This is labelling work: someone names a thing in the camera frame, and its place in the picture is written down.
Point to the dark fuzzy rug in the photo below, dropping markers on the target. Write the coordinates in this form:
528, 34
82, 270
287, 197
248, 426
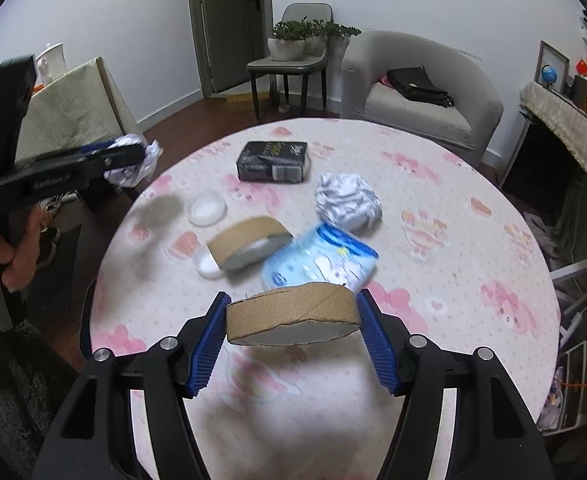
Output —
13, 390

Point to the dark grey door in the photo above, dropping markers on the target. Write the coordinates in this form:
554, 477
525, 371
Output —
228, 25

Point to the beige fringed cabinet cloth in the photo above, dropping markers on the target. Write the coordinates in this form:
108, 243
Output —
568, 125

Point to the grey cloth heap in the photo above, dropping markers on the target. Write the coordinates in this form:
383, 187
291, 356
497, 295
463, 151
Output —
543, 240

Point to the black box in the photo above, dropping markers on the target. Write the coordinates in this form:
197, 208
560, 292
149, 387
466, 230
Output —
268, 152

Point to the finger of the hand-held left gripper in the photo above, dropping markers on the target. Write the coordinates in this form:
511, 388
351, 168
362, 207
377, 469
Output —
118, 159

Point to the potted green plant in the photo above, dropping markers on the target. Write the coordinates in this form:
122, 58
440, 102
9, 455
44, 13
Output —
286, 49
316, 45

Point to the pink printed tablecloth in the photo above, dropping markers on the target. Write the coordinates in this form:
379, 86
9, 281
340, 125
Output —
448, 270

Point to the small white cap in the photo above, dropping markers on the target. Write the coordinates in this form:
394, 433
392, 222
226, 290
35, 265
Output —
204, 264

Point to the small blue globe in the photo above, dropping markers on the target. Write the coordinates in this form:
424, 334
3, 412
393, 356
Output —
549, 75

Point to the person's left hand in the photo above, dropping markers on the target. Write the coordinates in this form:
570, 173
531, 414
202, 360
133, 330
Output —
23, 255

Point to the grey dining chair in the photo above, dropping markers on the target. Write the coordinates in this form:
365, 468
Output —
306, 12

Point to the grey armchair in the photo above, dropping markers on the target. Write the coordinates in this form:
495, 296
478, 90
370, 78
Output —
423, 110

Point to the white wall camera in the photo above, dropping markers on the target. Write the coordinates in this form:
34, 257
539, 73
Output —
586, 20

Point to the picture frame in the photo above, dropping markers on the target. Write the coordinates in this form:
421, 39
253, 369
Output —
561, 60

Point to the cardboard tape core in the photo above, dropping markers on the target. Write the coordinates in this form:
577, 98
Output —
243, 240
283, 310

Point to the white metal rack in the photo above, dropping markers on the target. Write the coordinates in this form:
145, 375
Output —
576, 360

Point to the blue white tissue packet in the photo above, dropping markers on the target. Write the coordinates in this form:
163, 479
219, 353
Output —
323, 260

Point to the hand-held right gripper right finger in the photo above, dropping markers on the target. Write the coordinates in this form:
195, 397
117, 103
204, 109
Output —
379, 347

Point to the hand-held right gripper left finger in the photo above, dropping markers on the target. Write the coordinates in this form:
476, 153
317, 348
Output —
207, 347

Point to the white kettle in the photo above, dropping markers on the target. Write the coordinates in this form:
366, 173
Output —
51, 62

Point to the clear plastic lid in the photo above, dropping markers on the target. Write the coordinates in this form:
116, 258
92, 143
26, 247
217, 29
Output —
206, 210

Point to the white paper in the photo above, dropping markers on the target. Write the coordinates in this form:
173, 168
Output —
134, 175
348, 200

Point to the black bag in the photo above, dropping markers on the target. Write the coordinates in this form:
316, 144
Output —
416, 85

